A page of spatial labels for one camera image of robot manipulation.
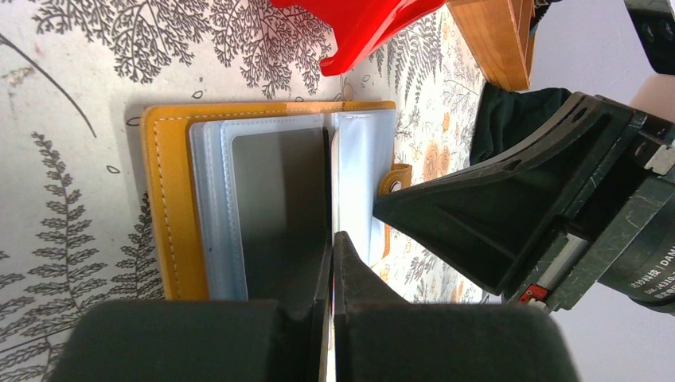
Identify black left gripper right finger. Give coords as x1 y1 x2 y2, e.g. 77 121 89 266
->
333 232 578 381

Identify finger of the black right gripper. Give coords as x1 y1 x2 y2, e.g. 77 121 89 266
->
373 92 641 294

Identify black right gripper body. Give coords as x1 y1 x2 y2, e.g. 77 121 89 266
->
501 99 674 314

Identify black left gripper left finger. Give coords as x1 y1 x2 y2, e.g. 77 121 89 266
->
50 233 332 381

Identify gold VIP credit card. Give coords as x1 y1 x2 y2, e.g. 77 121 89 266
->
325 251 341 382

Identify yellow leather card holder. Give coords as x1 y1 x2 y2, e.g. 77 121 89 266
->
140 101 397 301

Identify dark credit card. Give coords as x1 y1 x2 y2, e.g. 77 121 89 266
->
232 128 329 299

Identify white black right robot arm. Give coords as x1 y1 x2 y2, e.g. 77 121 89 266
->
373 1 674 314

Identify black cloth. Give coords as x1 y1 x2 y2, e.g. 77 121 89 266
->
470 83 572 166

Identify brown compartment organizer tray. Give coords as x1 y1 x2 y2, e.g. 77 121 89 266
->
447 0 535 91

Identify red plastic bin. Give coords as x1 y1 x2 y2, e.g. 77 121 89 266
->
271 0 446 76

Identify floral table mat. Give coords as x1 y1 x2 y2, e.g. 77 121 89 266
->
1 1 485 381

